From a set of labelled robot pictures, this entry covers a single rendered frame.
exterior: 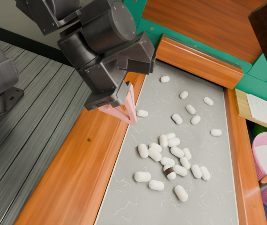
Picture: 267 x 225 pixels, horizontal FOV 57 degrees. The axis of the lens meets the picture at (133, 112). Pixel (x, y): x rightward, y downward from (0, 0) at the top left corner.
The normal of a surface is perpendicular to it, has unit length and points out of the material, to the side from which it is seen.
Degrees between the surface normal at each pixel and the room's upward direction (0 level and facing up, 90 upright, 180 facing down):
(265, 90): 90
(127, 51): 90
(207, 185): 0
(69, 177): 0
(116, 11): 41
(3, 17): 90
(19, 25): 90
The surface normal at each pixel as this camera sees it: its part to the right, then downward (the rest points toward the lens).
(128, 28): 0.80, -0.20
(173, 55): -0.22, 0.62
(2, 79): 0.91, 0.09
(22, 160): 0.31, -0.69
